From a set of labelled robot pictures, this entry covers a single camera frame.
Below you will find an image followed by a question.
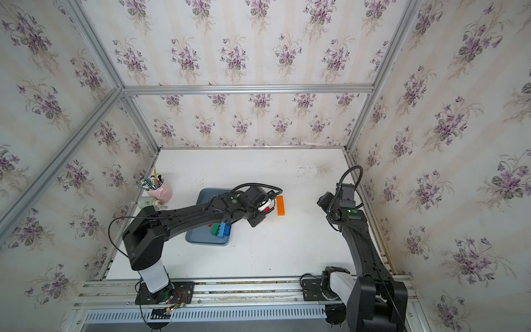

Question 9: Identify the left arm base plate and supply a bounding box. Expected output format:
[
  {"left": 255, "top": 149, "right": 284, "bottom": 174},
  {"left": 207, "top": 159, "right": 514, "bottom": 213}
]
[{"left": 135, "top": 281, "right": 196, "bottom": 307}]

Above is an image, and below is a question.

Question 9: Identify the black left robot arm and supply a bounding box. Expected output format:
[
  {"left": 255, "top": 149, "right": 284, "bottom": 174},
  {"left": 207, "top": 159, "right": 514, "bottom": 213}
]
[{"left": 121, "top": 183, "right": 283, "bottom": 294}]

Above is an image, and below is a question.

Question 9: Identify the blue lego brick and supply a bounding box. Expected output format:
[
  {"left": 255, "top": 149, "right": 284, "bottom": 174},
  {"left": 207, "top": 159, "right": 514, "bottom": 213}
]
[{"left": 217, "top": 223, "right": 230, "bottom": 238}]

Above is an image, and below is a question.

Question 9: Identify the orange lego brick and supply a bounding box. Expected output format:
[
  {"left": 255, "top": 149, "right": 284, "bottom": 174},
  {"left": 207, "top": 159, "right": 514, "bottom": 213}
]
[{"left": 276, "top": 196, "right": 286, "bottom": 217}]

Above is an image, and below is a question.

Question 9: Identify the long dark green lego brick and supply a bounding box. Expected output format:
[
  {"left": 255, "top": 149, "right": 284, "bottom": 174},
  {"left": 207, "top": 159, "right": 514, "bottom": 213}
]
[{"left": 210, "top": 224, "right": 221, "bottom": 237}]

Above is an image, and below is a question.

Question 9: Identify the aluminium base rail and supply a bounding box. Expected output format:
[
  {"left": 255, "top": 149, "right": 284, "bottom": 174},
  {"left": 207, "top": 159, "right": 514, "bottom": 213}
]
[{"left": 65, "top": 277, "right": 342, "bottom": 331}]

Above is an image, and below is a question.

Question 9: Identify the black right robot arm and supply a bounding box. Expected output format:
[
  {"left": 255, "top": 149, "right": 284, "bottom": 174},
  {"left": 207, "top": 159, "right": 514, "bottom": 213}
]
[{"left": 317, "top": 183, "right": 409, "bottom": 331}]

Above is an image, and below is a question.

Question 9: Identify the pink pen holder cup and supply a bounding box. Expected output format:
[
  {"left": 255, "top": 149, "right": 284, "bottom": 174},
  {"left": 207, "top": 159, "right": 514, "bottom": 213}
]
[{"left": 146, "top": 181, "right": 173, "bottom": 203}]

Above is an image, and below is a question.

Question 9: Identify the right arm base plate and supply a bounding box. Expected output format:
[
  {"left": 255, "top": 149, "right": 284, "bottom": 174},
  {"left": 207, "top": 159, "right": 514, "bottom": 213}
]
[{"left": 300, "top": 273, "right": 355, "bottom": 304}]

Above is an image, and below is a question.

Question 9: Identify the pale green lotion bottle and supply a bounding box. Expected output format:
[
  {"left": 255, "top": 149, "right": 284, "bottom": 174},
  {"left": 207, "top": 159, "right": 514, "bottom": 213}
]
[{"left": 137, "top": 196, "right": 165, "bottom": 211}]

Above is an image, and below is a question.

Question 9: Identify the blue plastic tray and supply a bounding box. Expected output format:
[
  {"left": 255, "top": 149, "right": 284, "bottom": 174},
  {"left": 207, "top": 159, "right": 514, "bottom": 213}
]
[{"left": 184, "top": 187, "right": 237, "bottom": 246}]

